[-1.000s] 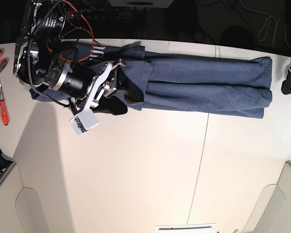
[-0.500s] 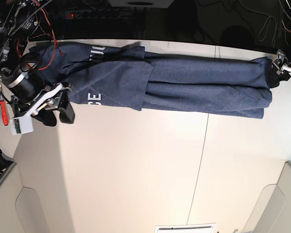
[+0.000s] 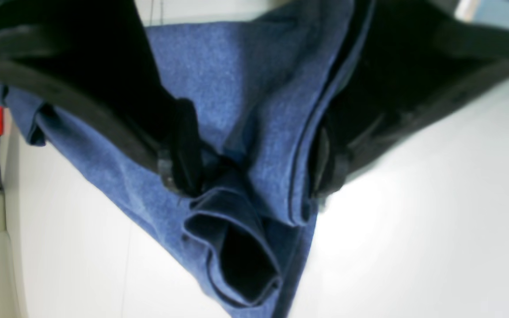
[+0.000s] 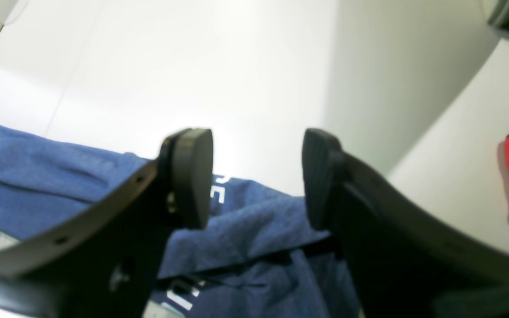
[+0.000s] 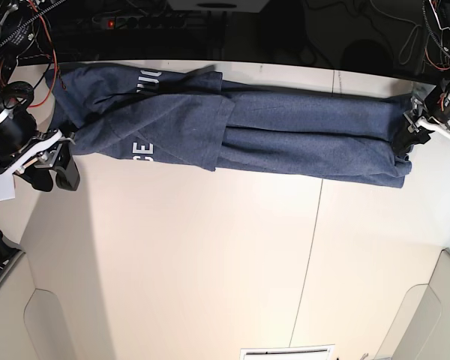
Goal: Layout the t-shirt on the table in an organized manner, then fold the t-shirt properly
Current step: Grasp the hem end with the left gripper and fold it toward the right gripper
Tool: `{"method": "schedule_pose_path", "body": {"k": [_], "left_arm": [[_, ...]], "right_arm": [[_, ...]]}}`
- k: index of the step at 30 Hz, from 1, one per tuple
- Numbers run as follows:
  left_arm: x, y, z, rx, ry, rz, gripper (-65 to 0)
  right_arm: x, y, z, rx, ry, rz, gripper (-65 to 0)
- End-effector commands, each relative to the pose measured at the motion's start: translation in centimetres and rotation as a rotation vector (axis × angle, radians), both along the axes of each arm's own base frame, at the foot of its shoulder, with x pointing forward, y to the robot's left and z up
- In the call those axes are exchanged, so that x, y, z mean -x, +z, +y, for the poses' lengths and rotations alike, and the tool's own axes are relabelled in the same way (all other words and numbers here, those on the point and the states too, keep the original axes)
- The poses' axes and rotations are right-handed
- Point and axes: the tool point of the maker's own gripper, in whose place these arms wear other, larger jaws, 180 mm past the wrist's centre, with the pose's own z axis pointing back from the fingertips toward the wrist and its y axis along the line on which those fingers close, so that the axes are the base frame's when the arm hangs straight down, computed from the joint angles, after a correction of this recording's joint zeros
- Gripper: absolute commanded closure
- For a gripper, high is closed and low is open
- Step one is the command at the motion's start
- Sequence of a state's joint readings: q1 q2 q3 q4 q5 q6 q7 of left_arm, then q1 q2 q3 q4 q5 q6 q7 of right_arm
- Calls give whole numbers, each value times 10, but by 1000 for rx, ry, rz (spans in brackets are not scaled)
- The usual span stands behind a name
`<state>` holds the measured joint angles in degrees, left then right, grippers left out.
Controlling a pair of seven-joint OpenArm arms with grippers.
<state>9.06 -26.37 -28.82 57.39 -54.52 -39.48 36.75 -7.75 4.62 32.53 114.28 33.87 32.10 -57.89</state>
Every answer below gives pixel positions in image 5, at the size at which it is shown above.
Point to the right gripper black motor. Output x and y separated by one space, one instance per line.
17 130

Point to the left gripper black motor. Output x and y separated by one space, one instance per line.
435 106

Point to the blue grey t-shirt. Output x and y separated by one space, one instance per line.
202 120

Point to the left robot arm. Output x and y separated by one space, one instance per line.
408 39

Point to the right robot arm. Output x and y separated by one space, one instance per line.
20 22

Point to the white power strip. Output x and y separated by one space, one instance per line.
139 22

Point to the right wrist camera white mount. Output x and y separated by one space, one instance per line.
44 142

